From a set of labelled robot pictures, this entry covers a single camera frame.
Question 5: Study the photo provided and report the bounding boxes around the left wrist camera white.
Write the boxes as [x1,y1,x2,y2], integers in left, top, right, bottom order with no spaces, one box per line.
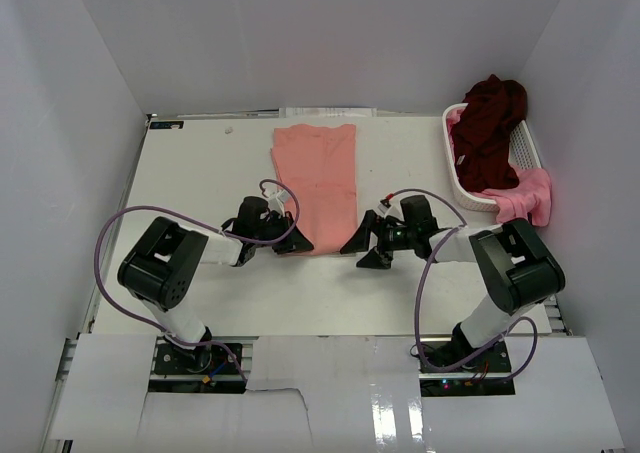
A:
[263,189,291,210]

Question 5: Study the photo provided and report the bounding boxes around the black label sticker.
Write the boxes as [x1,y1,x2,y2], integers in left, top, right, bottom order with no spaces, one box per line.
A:
[149,121,184,130]

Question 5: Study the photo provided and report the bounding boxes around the white plastic laundry basket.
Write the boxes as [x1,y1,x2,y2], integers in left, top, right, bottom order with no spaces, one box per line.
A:
[441,103,541,213]

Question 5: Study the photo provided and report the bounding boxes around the papers behind table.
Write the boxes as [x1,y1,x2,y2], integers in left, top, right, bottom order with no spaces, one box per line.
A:
[279,107,377,118]

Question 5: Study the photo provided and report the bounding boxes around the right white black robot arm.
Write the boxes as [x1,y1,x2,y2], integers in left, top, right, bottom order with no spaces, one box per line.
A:
[339,207,566,372]

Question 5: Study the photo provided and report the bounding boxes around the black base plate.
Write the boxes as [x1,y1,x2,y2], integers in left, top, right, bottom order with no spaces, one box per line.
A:
[149,341,246,394]
[419,341,516,398]

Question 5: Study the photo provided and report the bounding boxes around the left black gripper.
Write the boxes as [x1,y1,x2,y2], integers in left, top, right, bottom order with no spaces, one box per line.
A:
[252,211,313,255]

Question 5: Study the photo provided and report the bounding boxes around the pink shirt in basket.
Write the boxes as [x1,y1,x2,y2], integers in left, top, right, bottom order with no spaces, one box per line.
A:
[479,167,552,227]

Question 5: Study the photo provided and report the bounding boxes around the dark red shirt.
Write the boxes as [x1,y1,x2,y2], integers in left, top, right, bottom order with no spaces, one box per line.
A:
[451,75,528,193]

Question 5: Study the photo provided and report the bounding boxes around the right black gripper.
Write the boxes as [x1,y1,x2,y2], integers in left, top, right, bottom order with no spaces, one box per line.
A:
[341,210,417,269]

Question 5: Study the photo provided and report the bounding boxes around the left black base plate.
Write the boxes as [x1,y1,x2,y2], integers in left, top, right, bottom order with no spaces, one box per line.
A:
[149,341,246,394]

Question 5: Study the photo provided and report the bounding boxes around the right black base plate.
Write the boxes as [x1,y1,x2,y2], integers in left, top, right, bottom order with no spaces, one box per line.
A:
[419,341,516,398]

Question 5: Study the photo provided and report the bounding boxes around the white paper sheets front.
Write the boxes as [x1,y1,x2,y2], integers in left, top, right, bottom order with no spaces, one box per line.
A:
[50,335,624,452]

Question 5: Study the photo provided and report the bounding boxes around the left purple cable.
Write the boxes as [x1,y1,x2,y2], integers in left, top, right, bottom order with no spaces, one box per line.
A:
[94,179,301,382]

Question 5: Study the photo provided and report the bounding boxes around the salmon pink t shirt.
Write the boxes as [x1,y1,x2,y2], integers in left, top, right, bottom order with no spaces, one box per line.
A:
[271,124,358,256]

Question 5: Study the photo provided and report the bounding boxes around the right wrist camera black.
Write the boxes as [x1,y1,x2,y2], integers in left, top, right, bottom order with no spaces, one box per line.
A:
[400,195,438,234]

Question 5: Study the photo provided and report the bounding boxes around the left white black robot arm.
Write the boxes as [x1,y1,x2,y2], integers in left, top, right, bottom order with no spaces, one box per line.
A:
[117,207,314,372]

